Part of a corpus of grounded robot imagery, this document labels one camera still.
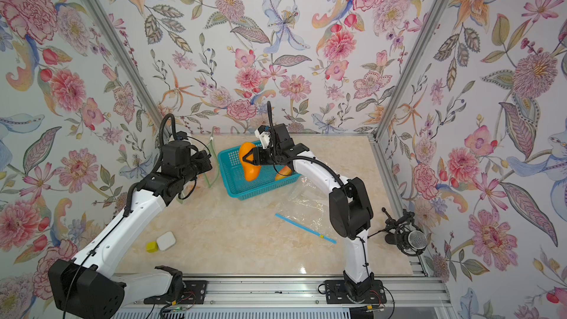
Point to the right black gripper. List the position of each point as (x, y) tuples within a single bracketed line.
[(259, 157)]

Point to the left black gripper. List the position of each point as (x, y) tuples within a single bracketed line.
[(204, 158)]

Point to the large orange mango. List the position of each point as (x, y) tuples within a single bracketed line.
[(246, 158)]

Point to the green printed zip-top bag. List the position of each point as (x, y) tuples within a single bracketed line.
[(212, 176)]

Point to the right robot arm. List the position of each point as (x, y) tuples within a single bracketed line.
[(350, 209)]

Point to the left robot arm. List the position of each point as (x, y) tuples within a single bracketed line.
[(87, 285)]

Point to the red yellow mango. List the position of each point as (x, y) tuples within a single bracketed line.
[(283, 173)]

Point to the clear blue-zipper bag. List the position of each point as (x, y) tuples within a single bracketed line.
[(306, 207)]

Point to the teal plastic basket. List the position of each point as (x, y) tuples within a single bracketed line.
[(233, 177)]

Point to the white square box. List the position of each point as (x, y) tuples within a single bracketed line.
[(166, 241)]

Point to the yellow green cube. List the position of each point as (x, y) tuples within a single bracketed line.
[(152, 247)]

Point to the black microphone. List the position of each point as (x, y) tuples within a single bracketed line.
[(409, 239)]

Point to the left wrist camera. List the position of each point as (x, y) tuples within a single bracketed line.
[(181, 135)]

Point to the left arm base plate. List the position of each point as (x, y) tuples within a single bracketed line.
[(190, 292)]

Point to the aluminium front rail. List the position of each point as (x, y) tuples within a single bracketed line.
[(297, 297)]

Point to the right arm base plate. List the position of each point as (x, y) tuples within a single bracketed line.
[(368, 292)]

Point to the left corner aluminium post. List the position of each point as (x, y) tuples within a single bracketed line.
[(136, 32)]

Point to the corner aluminium post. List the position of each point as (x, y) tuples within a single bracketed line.
[(414, 59), (136, 32)]

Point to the right corner aluminium post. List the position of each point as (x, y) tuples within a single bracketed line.
[(414, 59)]

